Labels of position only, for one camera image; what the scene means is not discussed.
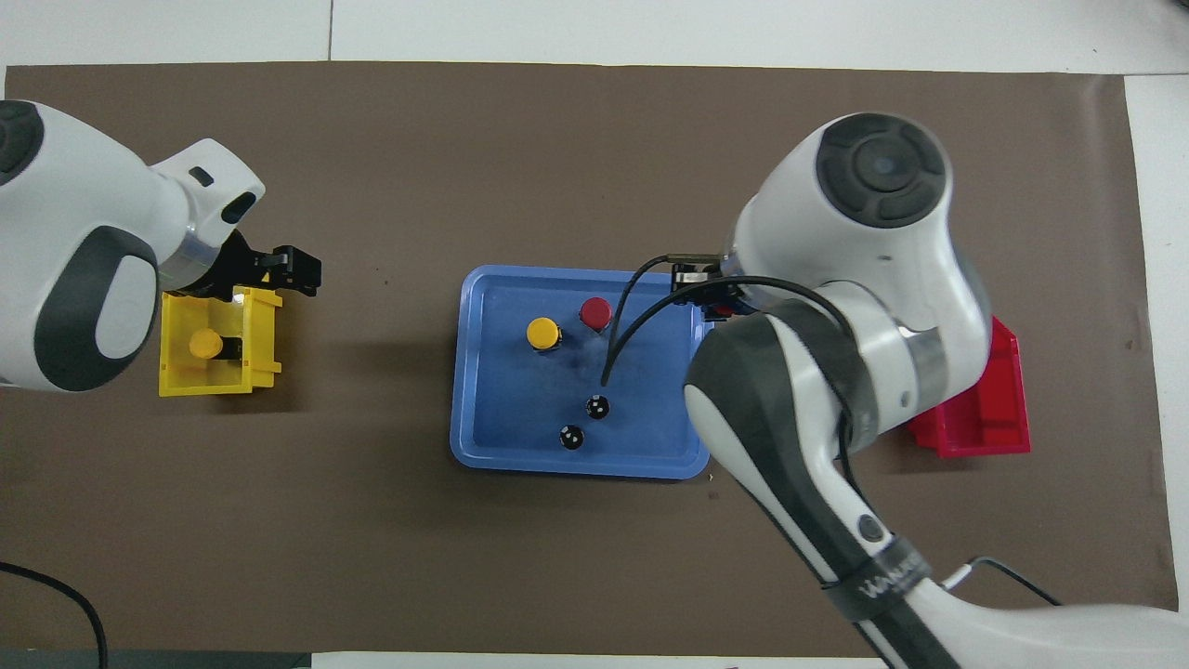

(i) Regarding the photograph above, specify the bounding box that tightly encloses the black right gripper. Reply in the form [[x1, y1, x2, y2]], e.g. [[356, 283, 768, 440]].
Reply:
[[670, 259, 727, 293]]

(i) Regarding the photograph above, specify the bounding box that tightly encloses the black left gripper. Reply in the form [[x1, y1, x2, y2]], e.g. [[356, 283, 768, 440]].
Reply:
[[189, 230, 323, 301]]

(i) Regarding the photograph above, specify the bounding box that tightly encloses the blue plastic tray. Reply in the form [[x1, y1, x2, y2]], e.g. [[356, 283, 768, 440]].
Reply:
[[450, 265, 716, 481]]

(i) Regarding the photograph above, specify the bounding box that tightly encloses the yellow plastic bin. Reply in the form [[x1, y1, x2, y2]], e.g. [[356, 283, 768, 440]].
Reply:
[[158, 286, 283, 399]]

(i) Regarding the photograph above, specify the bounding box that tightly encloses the brown table mat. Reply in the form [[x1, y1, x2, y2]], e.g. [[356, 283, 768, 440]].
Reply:
[[0, 61, 1181, 659]]

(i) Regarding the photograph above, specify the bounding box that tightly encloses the red plastic bin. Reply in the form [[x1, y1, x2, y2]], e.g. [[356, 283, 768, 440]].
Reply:
[[907, 316, 1032, 459]]

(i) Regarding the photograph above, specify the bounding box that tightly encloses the black velcro arm strap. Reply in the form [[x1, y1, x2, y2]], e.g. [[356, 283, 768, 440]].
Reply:
[[822, 546, 934, 622]]

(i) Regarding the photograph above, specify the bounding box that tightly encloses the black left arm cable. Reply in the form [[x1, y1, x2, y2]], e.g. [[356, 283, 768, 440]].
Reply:
[[0, 560, 110, 669]]

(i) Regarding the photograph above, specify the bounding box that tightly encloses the thin black white-tipped cable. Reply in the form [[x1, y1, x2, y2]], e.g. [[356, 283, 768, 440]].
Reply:
[[941, 555, 1062, 608]]

